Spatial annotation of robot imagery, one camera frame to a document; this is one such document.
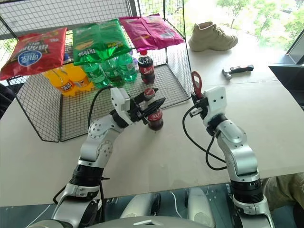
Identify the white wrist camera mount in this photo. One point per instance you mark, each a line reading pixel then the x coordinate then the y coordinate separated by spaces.
pixel 120 101
pixel 216 99

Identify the silver rounded robot leg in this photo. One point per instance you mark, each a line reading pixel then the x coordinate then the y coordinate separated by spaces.
pixel 200 204
pixel 140 205

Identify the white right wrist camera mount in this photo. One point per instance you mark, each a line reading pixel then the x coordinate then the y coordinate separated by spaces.
pixel 216 99

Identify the red chip bag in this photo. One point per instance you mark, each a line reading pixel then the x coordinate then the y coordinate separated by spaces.
pixel 35 52

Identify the green plastic soda bottle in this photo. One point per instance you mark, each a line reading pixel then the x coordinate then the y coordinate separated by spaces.
pixel 128 67
pixel 114 71
pixel 96 74

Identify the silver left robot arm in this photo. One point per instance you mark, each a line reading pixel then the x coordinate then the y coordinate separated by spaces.
pixel 97 142

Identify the magenta chip bag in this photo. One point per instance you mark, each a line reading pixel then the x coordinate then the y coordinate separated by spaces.
pixel 152 31

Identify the beige sneaker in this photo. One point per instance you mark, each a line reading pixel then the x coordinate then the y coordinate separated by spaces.
pixel 211 38

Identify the green chip bag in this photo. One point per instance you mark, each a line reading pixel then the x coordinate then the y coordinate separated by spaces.
pixel 99 40

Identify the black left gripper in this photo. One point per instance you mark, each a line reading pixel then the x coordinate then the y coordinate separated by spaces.
pixel 137 111

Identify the orange plastic soda bottle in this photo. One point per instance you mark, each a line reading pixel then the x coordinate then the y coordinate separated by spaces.
pixel 61 82
pixel 79 78

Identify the black side table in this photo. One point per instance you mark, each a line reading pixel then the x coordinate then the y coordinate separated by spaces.
pixel 289 78

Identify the person in beige trousers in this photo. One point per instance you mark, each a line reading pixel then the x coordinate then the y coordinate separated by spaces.
pixel 285 190

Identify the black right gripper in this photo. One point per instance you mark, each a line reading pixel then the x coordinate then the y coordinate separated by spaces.
pixel 202 108

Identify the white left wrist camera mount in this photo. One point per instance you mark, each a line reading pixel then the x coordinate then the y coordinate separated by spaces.
pixel 120 101

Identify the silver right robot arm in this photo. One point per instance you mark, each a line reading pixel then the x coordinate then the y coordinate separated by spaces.
pixel 240 152

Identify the dark monitor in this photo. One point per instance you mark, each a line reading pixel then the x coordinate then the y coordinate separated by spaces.
pixel 298 50

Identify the plastic cola bottle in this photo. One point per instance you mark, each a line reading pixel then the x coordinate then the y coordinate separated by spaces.
pixel 146 70

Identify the silver robot torso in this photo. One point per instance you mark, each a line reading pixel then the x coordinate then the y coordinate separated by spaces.
pixel 142 223

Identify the red bottle opener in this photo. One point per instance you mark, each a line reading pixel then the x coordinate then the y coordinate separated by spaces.
pixel 197 82

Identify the glass cola bottle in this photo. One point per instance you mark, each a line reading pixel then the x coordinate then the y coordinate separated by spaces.
pixel 155 122

